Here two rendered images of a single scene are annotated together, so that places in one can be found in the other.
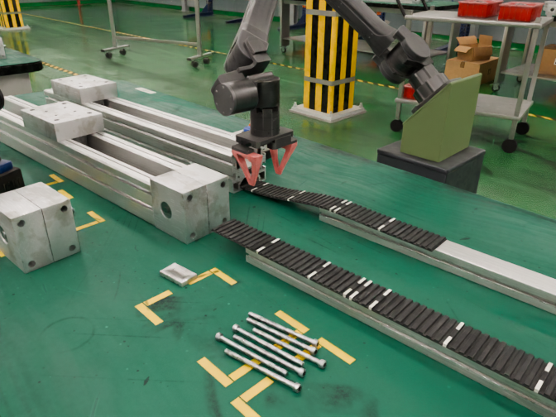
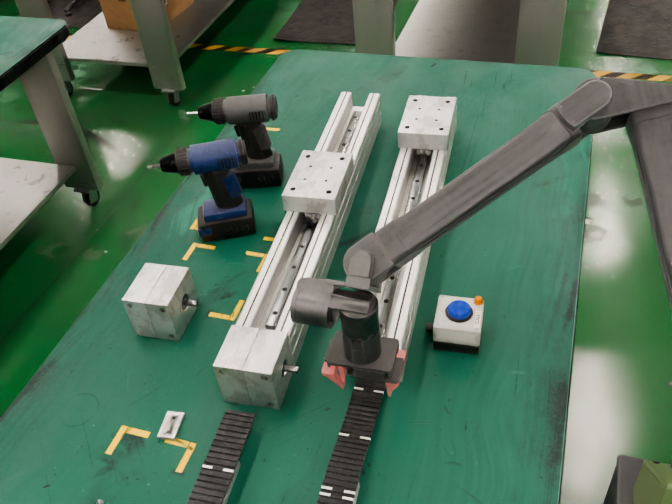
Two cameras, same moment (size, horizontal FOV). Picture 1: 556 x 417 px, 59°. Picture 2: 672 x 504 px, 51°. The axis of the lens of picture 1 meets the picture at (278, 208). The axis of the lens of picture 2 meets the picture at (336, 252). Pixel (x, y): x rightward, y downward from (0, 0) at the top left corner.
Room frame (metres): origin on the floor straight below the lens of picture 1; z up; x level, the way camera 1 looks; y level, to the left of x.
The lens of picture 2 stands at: (0.61, -0.60, 1.74)
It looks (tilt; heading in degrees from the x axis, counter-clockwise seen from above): 42 degrees down; 66
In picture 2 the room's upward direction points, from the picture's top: 6 degrees counter-clockwise
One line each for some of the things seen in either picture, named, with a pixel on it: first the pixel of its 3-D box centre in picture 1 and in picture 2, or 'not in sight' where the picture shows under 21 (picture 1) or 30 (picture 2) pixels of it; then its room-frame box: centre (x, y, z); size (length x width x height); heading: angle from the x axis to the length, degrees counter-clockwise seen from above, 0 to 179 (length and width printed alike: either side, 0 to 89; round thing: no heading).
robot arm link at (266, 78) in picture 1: (261, 92); (355, 314); (0.91, 0.03, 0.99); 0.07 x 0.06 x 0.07; 134
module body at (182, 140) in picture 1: (138, 127); (410, 212); (1.21, 0.36, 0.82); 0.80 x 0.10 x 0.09; 48
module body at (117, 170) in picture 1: (67, 146); (322, 205); (1.07, 0.49, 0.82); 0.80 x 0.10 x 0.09; 48
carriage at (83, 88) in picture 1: (84, 93); (427, 127); (1.38, 0.55, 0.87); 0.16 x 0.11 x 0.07; 48
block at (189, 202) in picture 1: (196, 199); (262, 367); (0.78, 0.14, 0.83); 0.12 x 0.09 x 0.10; 138
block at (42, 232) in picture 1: (40, 222); (168, 302); (0.69, 0.38, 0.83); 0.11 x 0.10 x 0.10; 138
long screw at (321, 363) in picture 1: (287, 347); not in sight; (0.46, -0.01, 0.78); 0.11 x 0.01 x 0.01; 54
